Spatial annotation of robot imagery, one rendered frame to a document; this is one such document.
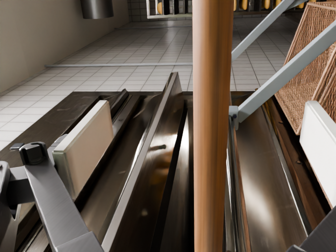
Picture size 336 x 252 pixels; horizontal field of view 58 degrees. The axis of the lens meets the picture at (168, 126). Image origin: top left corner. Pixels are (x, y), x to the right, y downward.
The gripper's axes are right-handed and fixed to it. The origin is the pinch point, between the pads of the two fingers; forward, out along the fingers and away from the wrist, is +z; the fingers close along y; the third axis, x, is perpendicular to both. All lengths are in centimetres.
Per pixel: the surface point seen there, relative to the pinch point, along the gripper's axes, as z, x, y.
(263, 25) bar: 90, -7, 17
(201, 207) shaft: 5.0, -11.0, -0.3
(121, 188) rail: 44, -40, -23
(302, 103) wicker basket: 126, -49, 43
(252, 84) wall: 173, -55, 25
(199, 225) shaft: 5.1, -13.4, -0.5
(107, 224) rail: 32, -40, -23
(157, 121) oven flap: 85, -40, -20
